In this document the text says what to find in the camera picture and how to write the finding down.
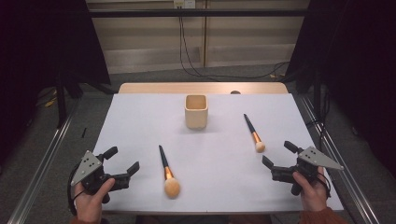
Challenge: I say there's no black curtain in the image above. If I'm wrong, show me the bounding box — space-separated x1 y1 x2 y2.
0 0 111 166
284 0 396 178

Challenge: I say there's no black metal stand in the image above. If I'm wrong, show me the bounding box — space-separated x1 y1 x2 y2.
312 68 323 120
55 71 68 129

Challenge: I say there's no small makeup brush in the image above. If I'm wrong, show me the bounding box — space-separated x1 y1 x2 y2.
243 113 266 154

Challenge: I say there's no person's right hand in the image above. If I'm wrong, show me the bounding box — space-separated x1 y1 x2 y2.
291 166 332 213

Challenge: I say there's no black horizontal bar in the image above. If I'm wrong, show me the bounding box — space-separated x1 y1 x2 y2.
88 8 309 18

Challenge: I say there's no left hand-held gripper cable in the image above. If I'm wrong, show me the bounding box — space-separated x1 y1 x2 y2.
66 162 87 216

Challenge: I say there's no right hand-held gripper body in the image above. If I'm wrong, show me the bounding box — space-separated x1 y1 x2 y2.
270 147 346 197

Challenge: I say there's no hand-held gripper cable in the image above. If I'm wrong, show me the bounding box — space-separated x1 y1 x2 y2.
317 172 332 199
66 162 87 216

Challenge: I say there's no black wall cable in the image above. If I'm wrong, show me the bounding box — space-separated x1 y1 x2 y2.
178 15 290 80

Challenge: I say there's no white table mat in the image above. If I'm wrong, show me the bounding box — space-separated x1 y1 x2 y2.
74 92 345 216

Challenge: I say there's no beige square cup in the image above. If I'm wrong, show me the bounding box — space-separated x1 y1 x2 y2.
184 94 209 131

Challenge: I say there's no white wall socket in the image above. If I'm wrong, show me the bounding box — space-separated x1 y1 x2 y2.
173 0 196 9

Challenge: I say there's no black floor cable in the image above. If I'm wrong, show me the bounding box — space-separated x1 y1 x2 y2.
304 92 331 150

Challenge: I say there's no person's left hand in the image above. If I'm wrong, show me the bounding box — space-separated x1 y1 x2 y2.
74 177 116 221

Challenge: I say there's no aluminium floor rail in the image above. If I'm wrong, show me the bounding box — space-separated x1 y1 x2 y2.
298 94 381 224
7 99 80 224

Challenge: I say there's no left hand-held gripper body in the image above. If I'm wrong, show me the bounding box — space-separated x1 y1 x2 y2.
70 150 131 205

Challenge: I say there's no right hand-held gripper cable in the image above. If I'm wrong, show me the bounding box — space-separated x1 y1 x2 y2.
317 172 332 199

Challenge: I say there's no large makeup brush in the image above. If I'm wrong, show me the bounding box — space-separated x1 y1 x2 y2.
158 145 181 199

